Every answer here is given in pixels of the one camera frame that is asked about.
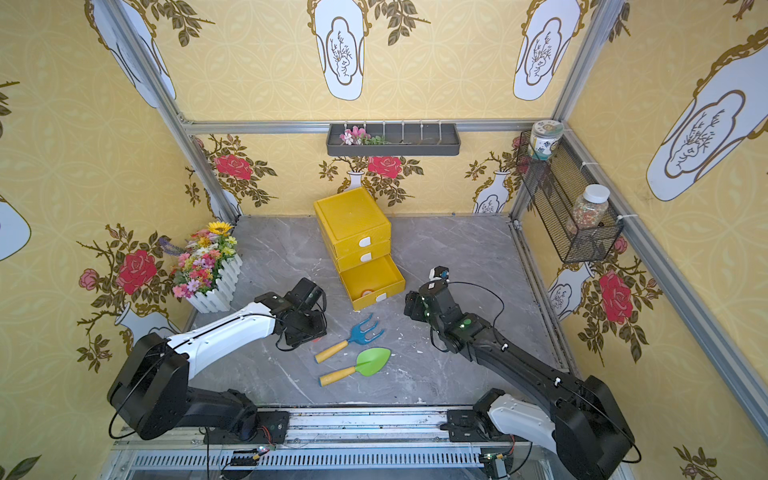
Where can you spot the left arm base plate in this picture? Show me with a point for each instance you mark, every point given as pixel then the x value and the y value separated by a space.
pixel 265 427

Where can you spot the blue toy garden fork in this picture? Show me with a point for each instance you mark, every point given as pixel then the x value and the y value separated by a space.
pixel 362 333

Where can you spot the aluminium rail frame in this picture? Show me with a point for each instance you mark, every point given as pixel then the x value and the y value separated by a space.
pixel 353 438

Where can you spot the white lid snack jar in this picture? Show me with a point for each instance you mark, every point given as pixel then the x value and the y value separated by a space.
pixel 589 208

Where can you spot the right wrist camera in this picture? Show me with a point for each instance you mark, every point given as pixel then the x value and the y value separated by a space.
pixel 439 273

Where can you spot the green toy garden shovel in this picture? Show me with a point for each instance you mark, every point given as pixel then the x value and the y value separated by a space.
pixel 368 363

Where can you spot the yellow drawer cabinet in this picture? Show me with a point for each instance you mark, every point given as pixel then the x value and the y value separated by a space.
pixel 358 238

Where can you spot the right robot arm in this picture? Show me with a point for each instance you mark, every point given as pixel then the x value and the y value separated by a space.
pixel 591 435

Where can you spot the jar with patterned lid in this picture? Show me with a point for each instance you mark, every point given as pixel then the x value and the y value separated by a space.
pixel 544 138

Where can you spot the pink artificial flowers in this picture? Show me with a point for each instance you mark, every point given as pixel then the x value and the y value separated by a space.
pixel 359 136

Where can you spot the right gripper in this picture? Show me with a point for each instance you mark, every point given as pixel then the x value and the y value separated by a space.
pixel 417 306

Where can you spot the flower basket white fence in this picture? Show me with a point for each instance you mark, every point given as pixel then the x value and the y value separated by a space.
pixel 208 269

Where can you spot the black wire basket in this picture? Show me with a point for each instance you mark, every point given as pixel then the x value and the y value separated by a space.
pixel 554 186

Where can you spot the grey wall shelf tray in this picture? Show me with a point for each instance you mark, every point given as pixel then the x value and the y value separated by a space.
pixel 402 138

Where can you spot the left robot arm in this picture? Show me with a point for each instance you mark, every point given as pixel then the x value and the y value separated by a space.
pixel 152 394

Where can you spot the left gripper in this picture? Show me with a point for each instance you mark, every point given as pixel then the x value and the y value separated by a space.
pixel 309 327

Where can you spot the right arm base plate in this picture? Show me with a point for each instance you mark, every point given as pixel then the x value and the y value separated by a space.
pixel 475 426

